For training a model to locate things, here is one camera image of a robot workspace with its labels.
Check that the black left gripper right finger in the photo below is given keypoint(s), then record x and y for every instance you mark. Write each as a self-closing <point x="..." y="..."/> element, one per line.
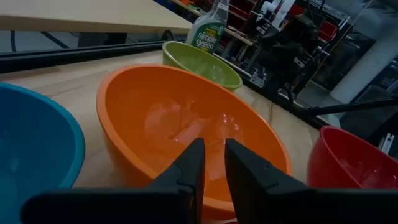
<point x="264" y="193"/>

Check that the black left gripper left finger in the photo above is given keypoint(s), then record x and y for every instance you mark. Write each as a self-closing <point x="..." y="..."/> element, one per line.
<point x="183" y="199"/>

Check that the orange plastic bowl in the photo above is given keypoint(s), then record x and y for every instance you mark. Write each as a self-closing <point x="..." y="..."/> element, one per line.
<point x="140" y="102"/>

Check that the green plastic bowl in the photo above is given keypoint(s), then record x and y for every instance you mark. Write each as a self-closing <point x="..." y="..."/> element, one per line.
<point x="199" y="62"/>

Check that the blue plastic bowl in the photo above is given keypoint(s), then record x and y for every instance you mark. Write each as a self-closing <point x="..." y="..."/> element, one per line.
<point x="34" y="140"/>

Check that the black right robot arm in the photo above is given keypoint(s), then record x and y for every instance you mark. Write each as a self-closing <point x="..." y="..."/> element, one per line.
<point x="289" y="46"/>

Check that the stack of rainbow bowls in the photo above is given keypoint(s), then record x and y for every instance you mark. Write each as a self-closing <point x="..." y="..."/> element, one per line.
<point x="335" y="158"/>

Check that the metal storage shelf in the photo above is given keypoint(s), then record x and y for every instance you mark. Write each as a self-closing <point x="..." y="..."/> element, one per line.
<point x="242" y="18"/>

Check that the Simple Green spray bottle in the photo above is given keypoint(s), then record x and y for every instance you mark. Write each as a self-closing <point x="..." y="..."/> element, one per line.
<point x="206" y="34"/>

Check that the light wooden desk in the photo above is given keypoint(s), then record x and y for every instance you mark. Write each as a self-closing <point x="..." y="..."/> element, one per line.
<point x="93" y="15"/>

